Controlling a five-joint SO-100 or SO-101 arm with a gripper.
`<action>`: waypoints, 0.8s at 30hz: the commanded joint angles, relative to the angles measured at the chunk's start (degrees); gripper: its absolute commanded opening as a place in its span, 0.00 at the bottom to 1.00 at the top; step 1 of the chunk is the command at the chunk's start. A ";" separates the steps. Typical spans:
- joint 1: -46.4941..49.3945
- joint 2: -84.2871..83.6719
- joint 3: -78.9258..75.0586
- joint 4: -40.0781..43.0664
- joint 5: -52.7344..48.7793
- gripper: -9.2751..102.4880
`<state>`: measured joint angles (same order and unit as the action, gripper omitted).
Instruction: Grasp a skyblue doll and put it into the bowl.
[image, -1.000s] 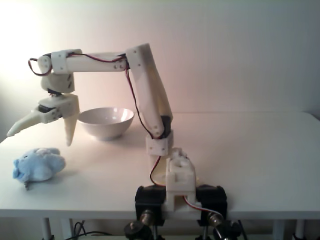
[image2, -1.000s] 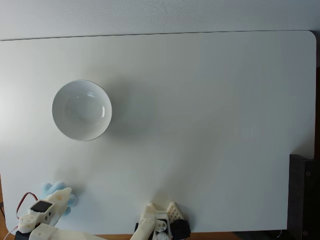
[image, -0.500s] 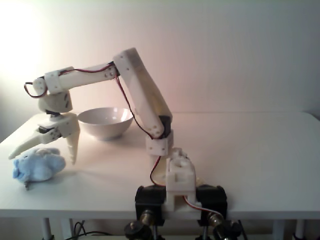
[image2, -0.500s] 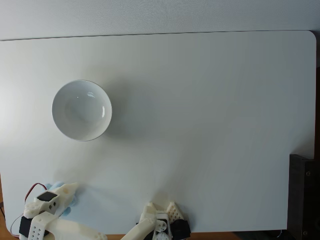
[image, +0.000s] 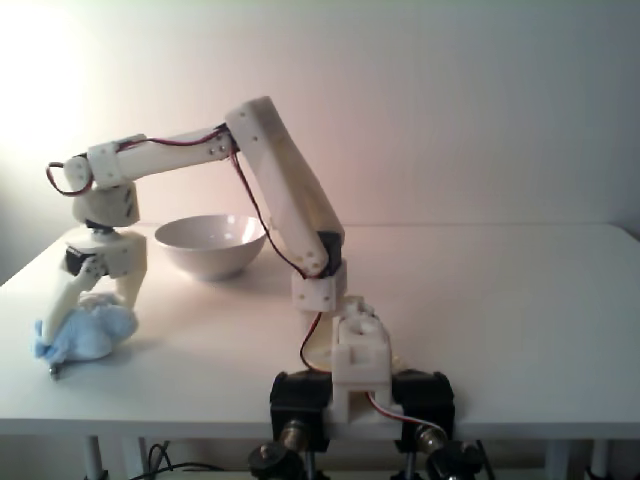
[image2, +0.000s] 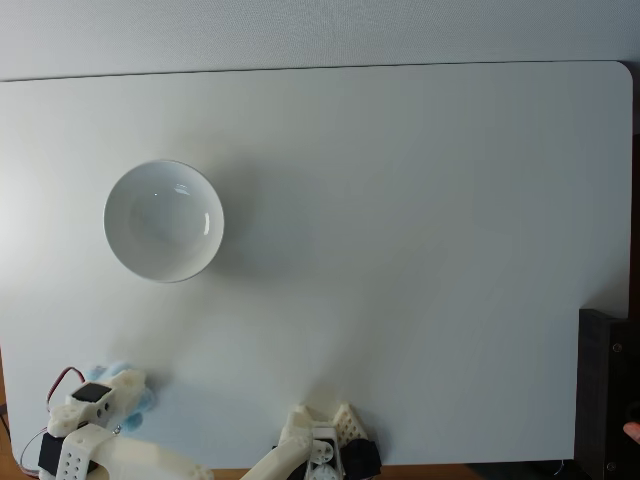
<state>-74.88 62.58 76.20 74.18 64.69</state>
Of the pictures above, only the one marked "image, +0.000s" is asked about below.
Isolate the white table leg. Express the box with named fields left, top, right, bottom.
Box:
left=587, top=439, right=609, bottom=480
left=84, top=435, right=109, bottom=480
left=122, top=437, right=146, bottom=480
left=545, top=439, right=572, bottom=480

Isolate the skyblue plush doll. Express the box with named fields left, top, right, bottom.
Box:
left=32, top=292, right=139, bottom=382

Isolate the black floor cable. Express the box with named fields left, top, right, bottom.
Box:
left=143, top=442, right=224, bottom=476

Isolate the white ceramic bowl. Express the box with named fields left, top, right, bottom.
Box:
left=153, top=214, right=270, bottom=281

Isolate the black table clamp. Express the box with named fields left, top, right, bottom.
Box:
left=269, top=369, right=335, bottom=454
left=391, top=368, right=457, bottom=454

